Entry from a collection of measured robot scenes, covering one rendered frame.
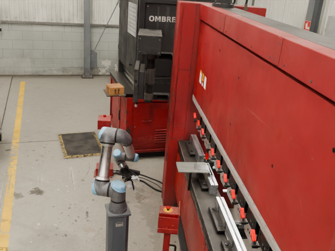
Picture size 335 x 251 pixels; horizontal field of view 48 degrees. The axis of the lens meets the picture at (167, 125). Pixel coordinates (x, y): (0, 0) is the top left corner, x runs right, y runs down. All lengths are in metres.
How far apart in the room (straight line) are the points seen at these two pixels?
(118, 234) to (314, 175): 1.95
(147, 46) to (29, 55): 6.13
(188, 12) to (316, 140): 2.49
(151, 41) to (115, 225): 1.87
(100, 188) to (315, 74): 1.95
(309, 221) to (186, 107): 2.61
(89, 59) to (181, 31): 6.04
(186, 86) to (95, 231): 1.77
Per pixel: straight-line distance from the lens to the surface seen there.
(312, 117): 1.58
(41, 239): 4.12
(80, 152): 5.73
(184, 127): 4.07
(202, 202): 3.08
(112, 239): 3.17
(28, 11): 9.64
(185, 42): 3.82
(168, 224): 3.02
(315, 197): 1.56
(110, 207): 3.05
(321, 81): 1.50
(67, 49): 9.79
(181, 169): 3.26
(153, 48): 3.95
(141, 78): 4.03
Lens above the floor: 2.52
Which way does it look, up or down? 21 degrees down
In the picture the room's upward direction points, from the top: 5 degrees clockwise
